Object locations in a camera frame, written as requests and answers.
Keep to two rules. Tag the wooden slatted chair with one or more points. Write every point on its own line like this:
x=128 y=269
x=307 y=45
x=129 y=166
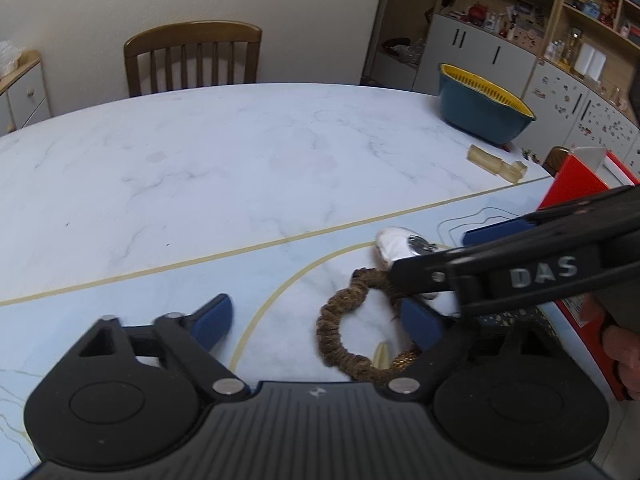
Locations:
x=192 y=32

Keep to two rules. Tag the white flat container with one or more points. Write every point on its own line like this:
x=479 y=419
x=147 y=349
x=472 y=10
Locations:
x=591 y=60

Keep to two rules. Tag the translucent beige block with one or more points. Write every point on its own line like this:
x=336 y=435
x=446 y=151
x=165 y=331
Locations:
x=484 y=159
x=514 y=171

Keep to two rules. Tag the person's right hand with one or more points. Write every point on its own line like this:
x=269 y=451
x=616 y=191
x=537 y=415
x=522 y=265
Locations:
x=620 y=347

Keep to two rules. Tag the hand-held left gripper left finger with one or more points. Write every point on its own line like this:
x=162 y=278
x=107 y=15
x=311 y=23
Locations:
x=215 y=317

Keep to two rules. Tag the blue basin with yellow strainer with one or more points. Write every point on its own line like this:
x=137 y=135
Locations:
x=475 y=115

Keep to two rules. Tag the small cream pendant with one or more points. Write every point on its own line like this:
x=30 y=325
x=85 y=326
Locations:
x=382 y=355

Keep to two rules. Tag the clear plastic bag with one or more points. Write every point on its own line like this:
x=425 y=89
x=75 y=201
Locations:
x=10 y=57

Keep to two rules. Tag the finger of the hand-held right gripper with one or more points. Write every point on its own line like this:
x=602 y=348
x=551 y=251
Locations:
x=425 y=272
x=500 y=232

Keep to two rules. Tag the red cardboard box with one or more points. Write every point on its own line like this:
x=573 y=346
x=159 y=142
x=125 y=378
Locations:
x=565 y=185

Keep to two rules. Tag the yellow liquid bottle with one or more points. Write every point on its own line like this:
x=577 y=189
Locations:
x=575 y=47

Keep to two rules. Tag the white and wood wall cabinet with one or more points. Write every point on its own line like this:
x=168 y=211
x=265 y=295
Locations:
x=500 y=55

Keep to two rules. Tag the brown wooden chair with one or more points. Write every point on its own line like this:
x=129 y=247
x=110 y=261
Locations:
x=555 y=157

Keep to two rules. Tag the wooden sideboard with white doors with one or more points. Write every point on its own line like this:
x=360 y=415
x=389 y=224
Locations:
x=27 y=100

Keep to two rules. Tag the brown scrunchie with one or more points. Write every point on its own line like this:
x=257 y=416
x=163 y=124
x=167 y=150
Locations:
x=330 y=320

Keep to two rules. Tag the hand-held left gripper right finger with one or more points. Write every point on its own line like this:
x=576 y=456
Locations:
x=422 y=322

